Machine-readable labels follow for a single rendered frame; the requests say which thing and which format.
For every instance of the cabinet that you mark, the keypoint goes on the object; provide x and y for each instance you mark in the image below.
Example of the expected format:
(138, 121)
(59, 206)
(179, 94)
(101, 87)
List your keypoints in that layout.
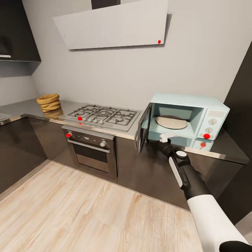
(16, 39)

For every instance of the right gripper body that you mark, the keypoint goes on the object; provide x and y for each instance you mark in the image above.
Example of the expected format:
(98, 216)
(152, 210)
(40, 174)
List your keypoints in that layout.
(158, 145)

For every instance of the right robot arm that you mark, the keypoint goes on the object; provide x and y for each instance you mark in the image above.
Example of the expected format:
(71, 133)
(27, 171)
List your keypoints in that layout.
(215, 230)

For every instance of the popcorn bag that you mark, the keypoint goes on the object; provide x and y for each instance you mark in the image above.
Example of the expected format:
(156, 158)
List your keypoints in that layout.
(49, 102)

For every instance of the oven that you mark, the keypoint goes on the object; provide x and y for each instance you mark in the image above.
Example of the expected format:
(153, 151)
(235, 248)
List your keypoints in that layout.
(92, 151)

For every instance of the microwave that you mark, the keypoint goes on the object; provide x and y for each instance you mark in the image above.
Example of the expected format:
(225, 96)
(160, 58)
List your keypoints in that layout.
(189, 115)

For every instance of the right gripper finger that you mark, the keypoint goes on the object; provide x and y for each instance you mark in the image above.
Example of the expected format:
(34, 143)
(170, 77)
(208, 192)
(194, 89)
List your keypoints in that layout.
(149, 143)

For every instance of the range hood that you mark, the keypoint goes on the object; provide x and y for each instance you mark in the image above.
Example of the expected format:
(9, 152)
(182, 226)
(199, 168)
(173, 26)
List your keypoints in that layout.
(112, 24)

